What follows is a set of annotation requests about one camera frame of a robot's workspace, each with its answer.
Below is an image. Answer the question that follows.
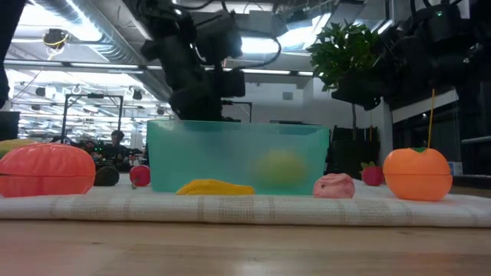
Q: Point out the small strawberry with green leaves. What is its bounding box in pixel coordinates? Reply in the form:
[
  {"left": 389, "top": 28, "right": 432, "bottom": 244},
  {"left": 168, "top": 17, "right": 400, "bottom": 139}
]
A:
[{"left": 359, "top": 160, "right": 384, "bottom": 187}]

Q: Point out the pink toy peach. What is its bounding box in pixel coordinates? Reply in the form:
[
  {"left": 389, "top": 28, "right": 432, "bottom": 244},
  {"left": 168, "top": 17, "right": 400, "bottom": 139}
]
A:
[{"left": 312, "top": 172, "right": 356, "bottom": 199}]

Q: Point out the orange toy tangerine with leaf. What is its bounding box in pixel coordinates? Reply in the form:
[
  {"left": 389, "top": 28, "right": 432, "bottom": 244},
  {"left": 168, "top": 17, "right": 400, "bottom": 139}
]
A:
[{"left": 382, "top": 146, "right": 453, "bottom": 202}]

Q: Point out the yellow toy lemon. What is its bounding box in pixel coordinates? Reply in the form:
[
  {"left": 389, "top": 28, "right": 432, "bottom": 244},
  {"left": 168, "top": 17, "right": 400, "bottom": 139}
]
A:
[{"left": 251, "top": 149, "right": 310, "bottom": 188}]

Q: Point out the yellow toy bell pepper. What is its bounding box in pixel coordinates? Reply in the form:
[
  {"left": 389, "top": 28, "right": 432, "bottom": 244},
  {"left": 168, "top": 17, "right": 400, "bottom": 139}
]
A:
[{"left": 0, "top": 138, "right": 39, "bottom": 159}]

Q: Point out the green plant in black pot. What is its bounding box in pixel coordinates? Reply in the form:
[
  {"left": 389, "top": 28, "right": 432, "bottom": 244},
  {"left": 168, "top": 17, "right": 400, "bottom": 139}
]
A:
[{"left": 306, "top": 21, "right": 384, "bottom": 179}]

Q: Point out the teal translucent plastic container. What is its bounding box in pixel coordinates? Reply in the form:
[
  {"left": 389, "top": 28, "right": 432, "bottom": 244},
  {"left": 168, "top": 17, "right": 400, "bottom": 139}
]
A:
[{"left": 147, "top": 119, "right": 331, "bottom": 195}]

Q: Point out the thin yellow pole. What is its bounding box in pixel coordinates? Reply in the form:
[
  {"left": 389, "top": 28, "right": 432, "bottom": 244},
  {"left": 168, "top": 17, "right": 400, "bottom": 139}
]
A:
[{"left": 427, "top": 88, "right": 437, "bottom": 150}]

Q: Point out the yellow toy banana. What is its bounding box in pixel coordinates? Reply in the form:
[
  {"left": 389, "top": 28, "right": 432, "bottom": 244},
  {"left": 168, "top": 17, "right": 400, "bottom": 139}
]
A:
[{"left": 175, "top": 179, "right": 255, "bottom": 196}]

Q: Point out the person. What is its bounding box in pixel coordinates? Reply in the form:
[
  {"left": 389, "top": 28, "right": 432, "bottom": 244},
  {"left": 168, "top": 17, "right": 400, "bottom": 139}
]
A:
[{"left": 100, "top": 129, "right": 133, "bottom": 162}]

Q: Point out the red toy cherry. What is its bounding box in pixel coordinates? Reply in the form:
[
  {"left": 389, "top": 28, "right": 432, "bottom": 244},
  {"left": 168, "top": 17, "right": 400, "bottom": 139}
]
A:
[{"left": 129, "top": 164, "right": 152, "bottom": 189}]

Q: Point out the white checkered cloth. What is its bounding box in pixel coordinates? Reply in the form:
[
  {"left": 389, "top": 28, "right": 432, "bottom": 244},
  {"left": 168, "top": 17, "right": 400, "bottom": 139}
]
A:
[{"left": 0, "top": 172, "right": 491, "bottom": 229}]

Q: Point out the dark toy blackberry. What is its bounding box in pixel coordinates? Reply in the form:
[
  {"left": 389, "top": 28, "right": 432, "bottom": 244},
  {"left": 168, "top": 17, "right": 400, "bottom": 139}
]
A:
[{"left": 94, "top": 165, "right": 120, "bottom": 188}]

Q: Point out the plain orange toy orange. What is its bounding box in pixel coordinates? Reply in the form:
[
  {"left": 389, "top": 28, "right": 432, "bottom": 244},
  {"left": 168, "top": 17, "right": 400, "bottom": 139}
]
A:
[{"left": 0, "top": 143, "right": 97, "bottom": 199}]

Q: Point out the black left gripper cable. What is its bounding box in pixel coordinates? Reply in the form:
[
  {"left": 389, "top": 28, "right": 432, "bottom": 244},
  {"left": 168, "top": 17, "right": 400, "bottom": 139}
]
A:
[{"left": 229, "top": 25, "right": 284, "bottom": 71}]

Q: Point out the black background rig frame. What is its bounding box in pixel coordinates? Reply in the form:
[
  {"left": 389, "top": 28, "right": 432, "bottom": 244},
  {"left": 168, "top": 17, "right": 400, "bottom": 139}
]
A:
[{"left": 60, "top": 93, "right": 124, "bottom": 146}]

